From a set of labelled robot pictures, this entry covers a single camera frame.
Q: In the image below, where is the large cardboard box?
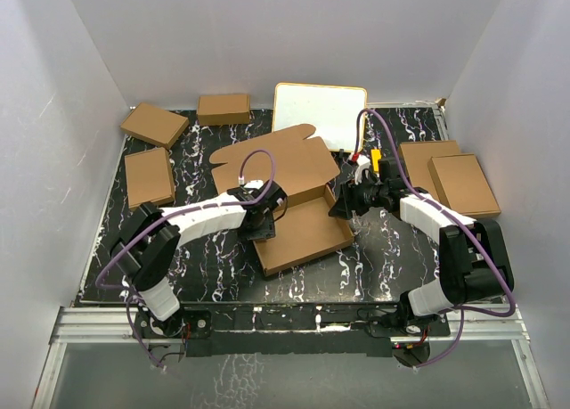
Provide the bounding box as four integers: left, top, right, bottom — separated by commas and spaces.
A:
398, 140, 461, 200
209, 123, 355, 277

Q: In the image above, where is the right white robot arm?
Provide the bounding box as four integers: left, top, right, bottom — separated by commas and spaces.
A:
329, 154, 514, 331

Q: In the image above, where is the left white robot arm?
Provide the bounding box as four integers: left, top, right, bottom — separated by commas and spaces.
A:
110, 180, 288, 338

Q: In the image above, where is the small folded cardboard box right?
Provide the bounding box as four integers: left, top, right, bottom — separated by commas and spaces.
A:
427, 153, 501, 219

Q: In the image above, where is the folded cardboard box back centre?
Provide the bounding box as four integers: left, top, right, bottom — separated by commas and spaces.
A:
197, 94, 250, 127

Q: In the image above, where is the folded cardboard box back left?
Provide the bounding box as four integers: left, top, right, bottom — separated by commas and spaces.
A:
120, 102, 189, 150

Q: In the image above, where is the yellow block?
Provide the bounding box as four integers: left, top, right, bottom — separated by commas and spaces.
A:
370, 149, 382, 175

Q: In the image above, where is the black base bar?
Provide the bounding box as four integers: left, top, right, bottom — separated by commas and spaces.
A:
177, 299, 451, 359

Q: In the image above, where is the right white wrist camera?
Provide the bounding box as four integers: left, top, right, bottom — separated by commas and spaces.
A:
349, 152, 371, 184

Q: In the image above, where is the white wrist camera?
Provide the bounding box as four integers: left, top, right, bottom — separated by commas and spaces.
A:
226, 180, 265, 205
349, 152, 371, 184

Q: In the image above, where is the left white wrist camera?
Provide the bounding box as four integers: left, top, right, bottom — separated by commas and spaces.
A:
226, 180, 265, 205

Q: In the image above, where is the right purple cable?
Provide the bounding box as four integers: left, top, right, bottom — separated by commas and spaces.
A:
354, 108, 517, 317

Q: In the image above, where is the purple cable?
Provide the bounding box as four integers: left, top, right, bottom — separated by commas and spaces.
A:
354, 108, 517, 317
95, 149, 278, 370

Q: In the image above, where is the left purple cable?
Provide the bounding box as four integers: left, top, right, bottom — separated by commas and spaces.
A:
95, 149, 278, 370

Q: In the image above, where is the white board with yellow frame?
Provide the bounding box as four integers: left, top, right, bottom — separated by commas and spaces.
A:
273, 82, 368, 152

